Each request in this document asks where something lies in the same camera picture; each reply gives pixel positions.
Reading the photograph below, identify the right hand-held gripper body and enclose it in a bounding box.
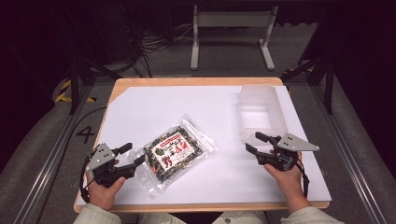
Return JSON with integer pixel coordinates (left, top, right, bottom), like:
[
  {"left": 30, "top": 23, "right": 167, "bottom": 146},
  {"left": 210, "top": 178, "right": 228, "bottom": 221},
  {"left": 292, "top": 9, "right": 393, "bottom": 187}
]
[{"left": 257, "top": 133, "right": 320, "bottom": 173}]

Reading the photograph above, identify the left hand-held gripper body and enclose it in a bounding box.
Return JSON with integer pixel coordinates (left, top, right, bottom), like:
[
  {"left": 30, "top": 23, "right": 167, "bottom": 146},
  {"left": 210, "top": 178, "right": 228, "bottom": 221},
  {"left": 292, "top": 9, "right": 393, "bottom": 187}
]
[{"left": 85, "top": 143, "right": 129, "bottom": 189}]

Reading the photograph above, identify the clear plastic container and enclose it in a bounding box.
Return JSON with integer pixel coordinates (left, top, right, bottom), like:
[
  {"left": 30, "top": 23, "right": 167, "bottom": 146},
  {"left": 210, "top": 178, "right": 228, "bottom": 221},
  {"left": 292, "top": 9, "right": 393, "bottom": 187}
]
[{"left": 237, "top": 84, "right": 290, "bottom": 147}]

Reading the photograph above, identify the clear plastic snack bag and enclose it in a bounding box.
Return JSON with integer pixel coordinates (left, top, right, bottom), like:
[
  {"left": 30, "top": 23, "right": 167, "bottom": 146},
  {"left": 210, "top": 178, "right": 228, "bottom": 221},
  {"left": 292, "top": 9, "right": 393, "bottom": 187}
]
[{"left": 126, "top": 113, "right": 219, "bottom": 198}]

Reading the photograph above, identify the person's left hand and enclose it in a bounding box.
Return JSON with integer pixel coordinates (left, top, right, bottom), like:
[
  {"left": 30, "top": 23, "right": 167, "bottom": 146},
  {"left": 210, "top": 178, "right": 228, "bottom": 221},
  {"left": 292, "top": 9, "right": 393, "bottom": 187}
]
[{"left": 85, "top": 159, "right": 127, "bottom": 212}]

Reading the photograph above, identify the person's right hand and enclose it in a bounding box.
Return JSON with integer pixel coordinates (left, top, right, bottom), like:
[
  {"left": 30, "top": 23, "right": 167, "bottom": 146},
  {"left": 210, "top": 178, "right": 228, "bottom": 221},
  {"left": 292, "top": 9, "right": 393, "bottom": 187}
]
[{"left": 263, "top": 150, "right": 312, "bottom": 214}]

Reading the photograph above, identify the black metal stand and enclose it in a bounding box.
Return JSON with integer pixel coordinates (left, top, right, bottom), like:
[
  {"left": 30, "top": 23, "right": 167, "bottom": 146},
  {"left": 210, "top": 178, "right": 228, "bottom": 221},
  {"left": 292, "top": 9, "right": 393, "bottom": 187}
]
[
  {"left": 279, "top": 55, "right": 336, "bottom": 116},
  {"left": 66, "top": 57, "right": 123, "bottom": 116}
]

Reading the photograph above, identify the person's torso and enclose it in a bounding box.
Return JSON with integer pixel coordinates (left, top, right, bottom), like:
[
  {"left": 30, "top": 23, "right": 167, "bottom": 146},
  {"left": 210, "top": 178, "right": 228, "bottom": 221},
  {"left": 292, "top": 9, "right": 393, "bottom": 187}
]
[{"left": 136, "top": 210, "right": 269, "bottom": 224}]

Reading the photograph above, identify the yellow black hazard tape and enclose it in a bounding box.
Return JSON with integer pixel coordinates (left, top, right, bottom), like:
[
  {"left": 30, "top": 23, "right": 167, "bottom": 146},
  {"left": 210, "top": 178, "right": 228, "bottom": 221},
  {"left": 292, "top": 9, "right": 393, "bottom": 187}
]
[{"left": 54, "top": 78, "right": 97, "bottom": 104}]

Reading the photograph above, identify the white board with wooden edge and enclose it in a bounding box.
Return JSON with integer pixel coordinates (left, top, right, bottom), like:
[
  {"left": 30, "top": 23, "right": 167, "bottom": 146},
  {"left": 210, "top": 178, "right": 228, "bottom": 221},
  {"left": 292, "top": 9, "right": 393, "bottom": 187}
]
[{"left": 76, "top": 85, "right": 332, "bottom": 207}]

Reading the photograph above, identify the white metal stand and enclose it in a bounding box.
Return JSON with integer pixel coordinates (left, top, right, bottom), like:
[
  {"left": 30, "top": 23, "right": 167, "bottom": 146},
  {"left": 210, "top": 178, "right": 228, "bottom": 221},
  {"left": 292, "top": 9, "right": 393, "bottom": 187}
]
[{"left": 190, "top": 4, "right": 280, "bottom": 72}]

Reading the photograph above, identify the left hand-held gripper cable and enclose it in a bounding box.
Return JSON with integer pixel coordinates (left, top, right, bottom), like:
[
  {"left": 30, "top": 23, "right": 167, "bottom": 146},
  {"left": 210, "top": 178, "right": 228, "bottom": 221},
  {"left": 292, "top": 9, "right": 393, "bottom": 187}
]
[{"left": 78, "top": 152, "right": 98, "bottom": 203}]

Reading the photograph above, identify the hand-held gripper cable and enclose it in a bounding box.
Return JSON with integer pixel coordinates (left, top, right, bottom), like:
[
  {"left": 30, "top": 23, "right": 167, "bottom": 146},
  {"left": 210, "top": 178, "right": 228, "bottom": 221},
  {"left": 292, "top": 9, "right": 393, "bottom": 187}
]
[
  {"left": 294, "top": 158, "right": 311, "bottom": 199},
  {"left": 78, "top": 152, "right": 98, "bottom": 203}
]

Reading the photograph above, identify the right hand-held gripper cable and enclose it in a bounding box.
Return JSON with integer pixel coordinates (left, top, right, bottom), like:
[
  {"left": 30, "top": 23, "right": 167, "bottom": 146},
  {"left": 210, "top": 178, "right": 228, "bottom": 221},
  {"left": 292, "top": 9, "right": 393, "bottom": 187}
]
[{"left": 294, "top": 158, "right": 311, "bottom": 199}]

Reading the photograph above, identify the aluminium rail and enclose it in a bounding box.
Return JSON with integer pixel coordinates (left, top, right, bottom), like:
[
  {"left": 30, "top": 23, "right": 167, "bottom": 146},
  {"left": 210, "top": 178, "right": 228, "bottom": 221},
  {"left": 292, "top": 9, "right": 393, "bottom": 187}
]
[
  {"left": 311, "top": 84, "right": 389, "bottom": 224},
  {"left": 12, "top": 84, "right": 94, "bottom": 224}
]

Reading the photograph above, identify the bundle of black cables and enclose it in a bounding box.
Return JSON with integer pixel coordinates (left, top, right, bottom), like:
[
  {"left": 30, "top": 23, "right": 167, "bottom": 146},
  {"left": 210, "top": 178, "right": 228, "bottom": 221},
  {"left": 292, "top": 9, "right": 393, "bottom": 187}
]
[{"left": 102, "top": 6, "right": 195, "bottom": 79}]

